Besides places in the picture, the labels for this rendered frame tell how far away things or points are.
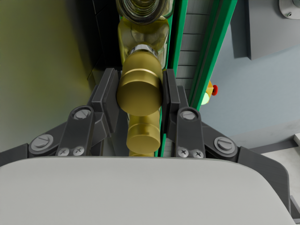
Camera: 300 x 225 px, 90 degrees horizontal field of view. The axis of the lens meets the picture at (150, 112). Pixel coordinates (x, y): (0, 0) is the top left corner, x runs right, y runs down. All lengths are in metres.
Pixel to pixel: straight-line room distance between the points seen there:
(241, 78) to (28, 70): 0.85
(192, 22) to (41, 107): 0.32
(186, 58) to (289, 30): 0.50
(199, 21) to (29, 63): 0.32
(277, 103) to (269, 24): 0.52
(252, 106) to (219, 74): 0.33
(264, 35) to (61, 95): 0.73
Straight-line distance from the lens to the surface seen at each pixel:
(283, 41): 0.84
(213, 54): 0.33
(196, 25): 0.39
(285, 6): 0.76
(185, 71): 0.43
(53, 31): 0.26
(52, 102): 0.24
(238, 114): 1.09
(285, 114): 1.26
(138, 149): 0.16
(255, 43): 0.78
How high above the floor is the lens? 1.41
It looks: 45 degrees down
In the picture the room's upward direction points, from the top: 179 degrees counter-clockwise
